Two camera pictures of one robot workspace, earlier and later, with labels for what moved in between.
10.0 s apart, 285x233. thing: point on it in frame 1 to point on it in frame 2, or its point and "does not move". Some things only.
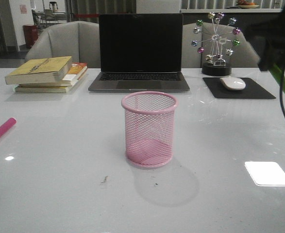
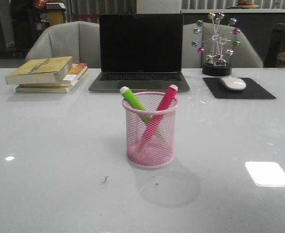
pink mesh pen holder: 149,124 does not move
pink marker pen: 2,130 to 157,119
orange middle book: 72,77 does not move
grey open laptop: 140,52 does not move
